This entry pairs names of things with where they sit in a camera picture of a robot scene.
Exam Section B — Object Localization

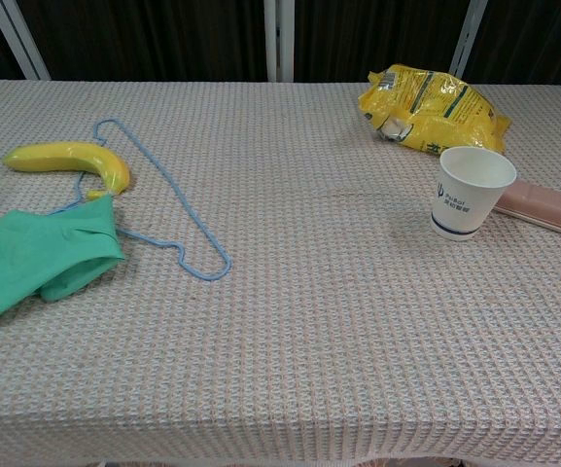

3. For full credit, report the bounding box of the beige waffle tablecloth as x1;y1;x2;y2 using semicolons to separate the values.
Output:
0;80;561;467

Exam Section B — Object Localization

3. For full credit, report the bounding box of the yellow snack bag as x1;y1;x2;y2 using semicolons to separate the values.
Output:
357;63;512;158

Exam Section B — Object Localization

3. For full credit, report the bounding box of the yellow banana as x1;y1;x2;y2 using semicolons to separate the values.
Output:
2;140;131;201

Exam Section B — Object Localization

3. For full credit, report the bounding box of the green cloth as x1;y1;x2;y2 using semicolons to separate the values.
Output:
0;194;126;337

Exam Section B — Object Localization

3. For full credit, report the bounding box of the pink oblong plastic case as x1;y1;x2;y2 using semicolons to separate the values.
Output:
491;177;561;239

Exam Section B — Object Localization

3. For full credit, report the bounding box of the white metal frame post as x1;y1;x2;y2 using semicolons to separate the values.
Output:
263;0;296;83
0;0;52;82
447;0;489;79

